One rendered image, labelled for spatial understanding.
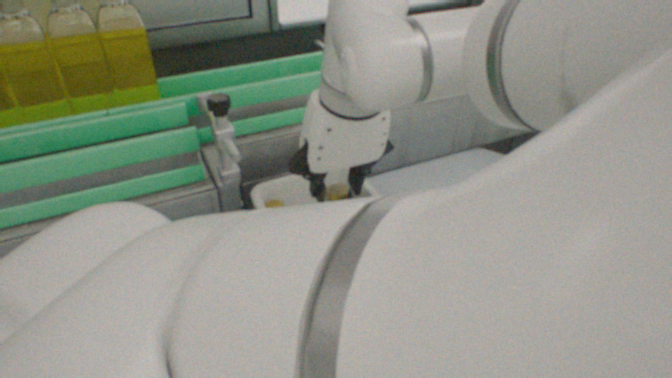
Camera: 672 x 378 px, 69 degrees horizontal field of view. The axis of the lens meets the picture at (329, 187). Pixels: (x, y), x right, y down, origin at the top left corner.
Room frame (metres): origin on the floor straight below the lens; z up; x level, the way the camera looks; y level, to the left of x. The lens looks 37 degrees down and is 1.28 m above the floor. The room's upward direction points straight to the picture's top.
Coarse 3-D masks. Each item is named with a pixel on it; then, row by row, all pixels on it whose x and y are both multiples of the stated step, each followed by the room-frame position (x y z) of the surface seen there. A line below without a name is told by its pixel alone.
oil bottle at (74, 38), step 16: (48, 16) 0.60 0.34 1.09; (64, 16) 0.60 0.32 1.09; (80, 16) 0.61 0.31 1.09; (48, 32) 0.59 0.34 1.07; (64, 32) 0.60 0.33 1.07; (80, 32) 0.60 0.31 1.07; (96, 32) 0.61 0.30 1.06; (64, 48) 0.59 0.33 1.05; (80, 48) 0.60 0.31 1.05; (96, 48) 0.61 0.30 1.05; (64, 64) 0.59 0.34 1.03; (80, 64) 0.60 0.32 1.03; (96, 64) 0.61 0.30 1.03; (64, 80) 0.59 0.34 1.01; (80, 80) 0.59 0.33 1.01; (96, 80) 0.60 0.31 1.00; (80, 96) 0.59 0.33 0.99; (96, 96) 0.60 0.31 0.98; (112, 96) 0.61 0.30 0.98; (80, 112) 0.59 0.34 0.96
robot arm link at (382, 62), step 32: (352, 0) 0.44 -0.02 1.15; (384, 0) 0.44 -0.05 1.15; (352, 32) 0.40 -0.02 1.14; (384, 32) 0.38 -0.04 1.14; (416, 32) 0.39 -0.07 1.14; (352, 64) 0.37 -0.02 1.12; (384, 64) 0.36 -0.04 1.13; (416, 64) 0.37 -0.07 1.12; (352, 96) 0.37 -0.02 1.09; (384, 96) 0.36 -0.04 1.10; (416, 96) 0.37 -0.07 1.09
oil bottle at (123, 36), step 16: (128, 0) 0.66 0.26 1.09; (112, 16) 0.62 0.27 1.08; (128, 16) 0.63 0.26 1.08; (112, 32) 0.62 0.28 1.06; (128, 32) 0.62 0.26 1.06; (144, 32) 0.63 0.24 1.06; (112, 48) 0.61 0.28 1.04; (128, 48) 0.62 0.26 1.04; (144, 48) 0.63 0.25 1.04; (112, 64) 0.61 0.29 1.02; (128, 64) 0.62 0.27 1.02; (144, 64) 0.63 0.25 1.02; (128, 80) 0.62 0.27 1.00; (144, 80) 0.63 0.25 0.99; (128, 96) 0.62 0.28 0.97; (144, 96) 0.62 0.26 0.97; (160, 96) 0.64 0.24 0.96
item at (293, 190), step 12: (348, 168) 0.64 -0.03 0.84; (276, 180) 0.60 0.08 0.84; (288, 180) 0.61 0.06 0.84; (300, 180) 0.61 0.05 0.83; (336, 180) 0.64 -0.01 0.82; (252, 192) 0.57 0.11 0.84; (264, 192) 0.59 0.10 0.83; (276, 192) 0.59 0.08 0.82; (288, 192) 0.60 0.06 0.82; (300, 192) 0.61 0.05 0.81; (360, 192) 0.59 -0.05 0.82; (372, 192) 0.57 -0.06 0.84; (264, 204) 0.58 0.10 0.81; (288, 204) 0.60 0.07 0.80; (300, 204) 0.61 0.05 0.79
